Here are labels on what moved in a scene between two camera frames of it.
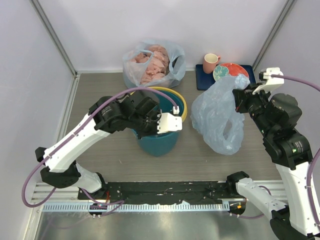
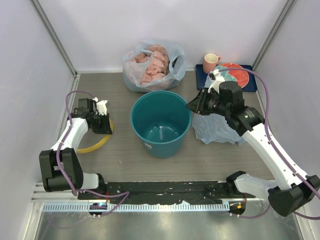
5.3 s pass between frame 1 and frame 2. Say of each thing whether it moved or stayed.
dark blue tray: stayed
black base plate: stayed
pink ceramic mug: stayed
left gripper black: moved
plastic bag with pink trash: stayed
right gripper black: moved
